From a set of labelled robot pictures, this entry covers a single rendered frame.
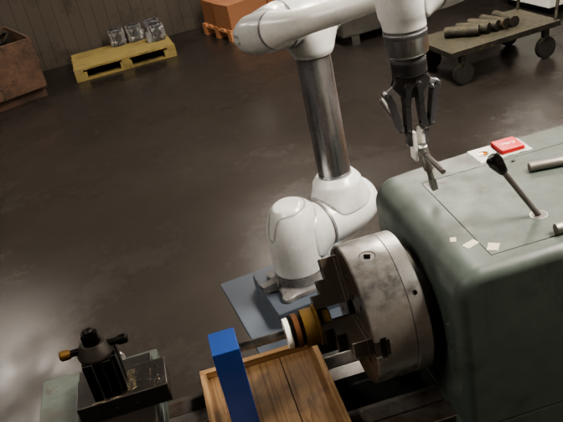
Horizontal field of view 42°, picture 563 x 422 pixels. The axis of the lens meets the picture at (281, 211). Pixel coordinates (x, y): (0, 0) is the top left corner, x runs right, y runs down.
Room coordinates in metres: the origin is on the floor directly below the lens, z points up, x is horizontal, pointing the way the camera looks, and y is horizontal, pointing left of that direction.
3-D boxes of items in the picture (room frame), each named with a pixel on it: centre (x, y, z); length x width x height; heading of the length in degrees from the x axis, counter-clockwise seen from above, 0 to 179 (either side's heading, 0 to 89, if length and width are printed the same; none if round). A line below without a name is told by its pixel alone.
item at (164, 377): (1.30, 0.44, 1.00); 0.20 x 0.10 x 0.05; 97
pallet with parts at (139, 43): (8.02, 1.35, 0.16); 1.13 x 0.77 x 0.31; 105
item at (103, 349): (1.30, 0.46, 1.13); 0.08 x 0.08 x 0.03
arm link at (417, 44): (1.44, -0.32, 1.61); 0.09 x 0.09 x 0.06
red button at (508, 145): (1.58, -0.57, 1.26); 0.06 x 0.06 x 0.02; 7
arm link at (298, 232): (1.88, -0.03, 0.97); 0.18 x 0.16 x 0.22; 121
